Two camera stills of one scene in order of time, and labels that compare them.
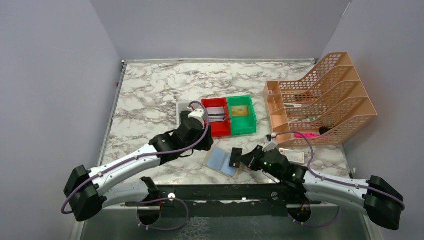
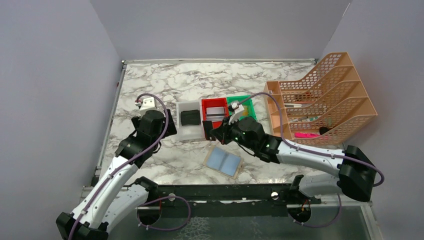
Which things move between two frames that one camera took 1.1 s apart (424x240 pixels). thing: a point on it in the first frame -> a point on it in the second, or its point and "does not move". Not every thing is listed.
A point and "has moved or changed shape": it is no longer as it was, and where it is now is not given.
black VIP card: [236, 152] has moved or changed shape
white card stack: [216, 114] does not move
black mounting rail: [211, 200] does not move
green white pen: [307, 119] does not move
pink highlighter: [307, 135] does not move
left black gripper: [208, 141] -> [171, 129]
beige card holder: [218, 159] does not move
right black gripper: [250, 159] -> [222, 133]
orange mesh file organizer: [328, 104] does not move
